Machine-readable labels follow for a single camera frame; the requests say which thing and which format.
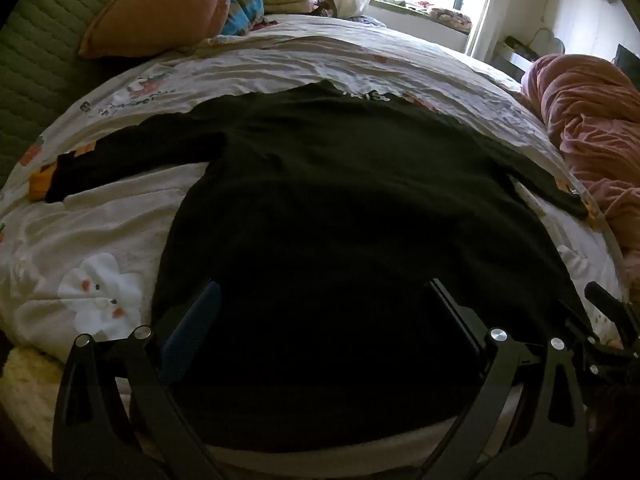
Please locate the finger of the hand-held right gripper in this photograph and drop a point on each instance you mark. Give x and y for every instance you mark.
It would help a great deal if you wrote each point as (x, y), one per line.
(612, 305)
(600, 360)

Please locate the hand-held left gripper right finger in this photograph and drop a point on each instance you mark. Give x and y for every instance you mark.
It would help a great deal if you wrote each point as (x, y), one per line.
(452, 310)

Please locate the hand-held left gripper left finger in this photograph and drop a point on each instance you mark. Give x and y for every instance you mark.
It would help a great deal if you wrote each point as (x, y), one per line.
(200, 310)

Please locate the black sweater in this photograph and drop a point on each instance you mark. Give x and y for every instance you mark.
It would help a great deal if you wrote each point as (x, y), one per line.
(325, 210)

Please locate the pink blanket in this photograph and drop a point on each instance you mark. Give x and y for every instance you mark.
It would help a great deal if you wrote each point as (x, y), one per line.
(595, 125)

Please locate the white fluffy blanket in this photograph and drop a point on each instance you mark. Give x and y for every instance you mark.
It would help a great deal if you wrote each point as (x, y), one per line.
(30, 400)

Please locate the black monitor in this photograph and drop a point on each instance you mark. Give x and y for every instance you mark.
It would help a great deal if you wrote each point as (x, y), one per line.
(627, 62)

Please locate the white printed bed sheet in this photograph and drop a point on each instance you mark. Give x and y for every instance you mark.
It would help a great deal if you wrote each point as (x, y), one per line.
(250, 65)

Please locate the dark desk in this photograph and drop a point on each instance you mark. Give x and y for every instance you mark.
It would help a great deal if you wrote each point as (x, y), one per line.
(515, 57)

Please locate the white fan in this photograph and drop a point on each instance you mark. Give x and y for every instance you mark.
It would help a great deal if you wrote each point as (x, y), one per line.
(547, 42)

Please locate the crumpled cloth on sill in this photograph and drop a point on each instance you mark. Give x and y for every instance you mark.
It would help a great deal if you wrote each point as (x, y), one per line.
(450, 17)

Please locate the green quilted headboard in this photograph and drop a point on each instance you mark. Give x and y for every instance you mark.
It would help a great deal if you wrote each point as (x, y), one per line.
(40, 60)

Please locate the blue plaid cloth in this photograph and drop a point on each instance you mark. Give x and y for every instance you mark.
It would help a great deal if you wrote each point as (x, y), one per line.
(242, 10)

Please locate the pink pillow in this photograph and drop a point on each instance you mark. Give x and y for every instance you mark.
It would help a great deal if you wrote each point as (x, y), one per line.
(165, 5)

